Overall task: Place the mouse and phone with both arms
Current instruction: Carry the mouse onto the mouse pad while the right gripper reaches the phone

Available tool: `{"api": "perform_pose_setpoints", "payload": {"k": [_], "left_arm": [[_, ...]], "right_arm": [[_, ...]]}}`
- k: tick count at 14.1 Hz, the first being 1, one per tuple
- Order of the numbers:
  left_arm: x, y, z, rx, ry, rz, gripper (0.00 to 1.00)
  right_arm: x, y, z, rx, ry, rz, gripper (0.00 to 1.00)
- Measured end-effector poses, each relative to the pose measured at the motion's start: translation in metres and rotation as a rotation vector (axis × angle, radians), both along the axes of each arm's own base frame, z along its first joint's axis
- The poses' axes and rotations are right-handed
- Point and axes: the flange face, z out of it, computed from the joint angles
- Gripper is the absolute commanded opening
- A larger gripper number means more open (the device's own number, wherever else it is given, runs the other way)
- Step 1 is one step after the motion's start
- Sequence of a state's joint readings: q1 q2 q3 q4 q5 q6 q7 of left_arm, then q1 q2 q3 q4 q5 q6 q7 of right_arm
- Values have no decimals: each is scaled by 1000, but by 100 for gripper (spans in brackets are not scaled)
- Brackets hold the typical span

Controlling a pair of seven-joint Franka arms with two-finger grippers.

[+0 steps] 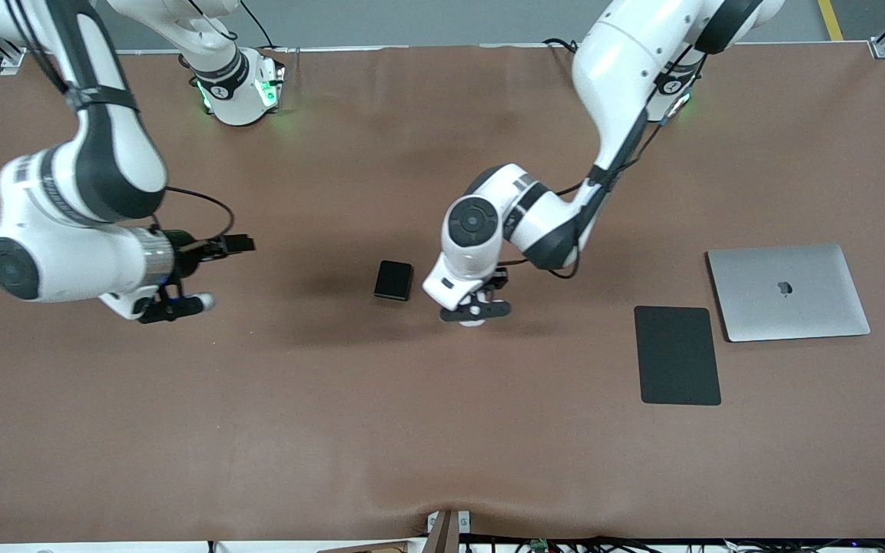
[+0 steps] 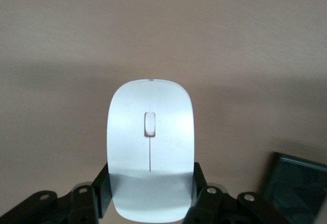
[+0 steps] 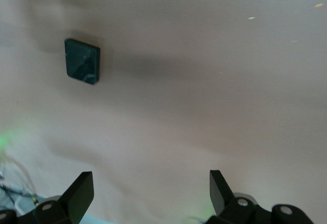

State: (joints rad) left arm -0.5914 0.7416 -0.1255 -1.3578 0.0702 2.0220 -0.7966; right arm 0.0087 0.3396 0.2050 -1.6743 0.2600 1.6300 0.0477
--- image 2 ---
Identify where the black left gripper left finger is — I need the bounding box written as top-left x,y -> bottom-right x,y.
0,161 -> 113,224

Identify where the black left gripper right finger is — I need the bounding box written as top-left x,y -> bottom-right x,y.
182,161 -> 317,224

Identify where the small black rectangular box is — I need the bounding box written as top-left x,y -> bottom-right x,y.
257,152 -> 327,224

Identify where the white computer mouse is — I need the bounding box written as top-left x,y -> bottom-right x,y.
106,78 -> 197,221

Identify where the brown table cover mat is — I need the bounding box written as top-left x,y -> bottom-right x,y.
0,0 -> 327,224

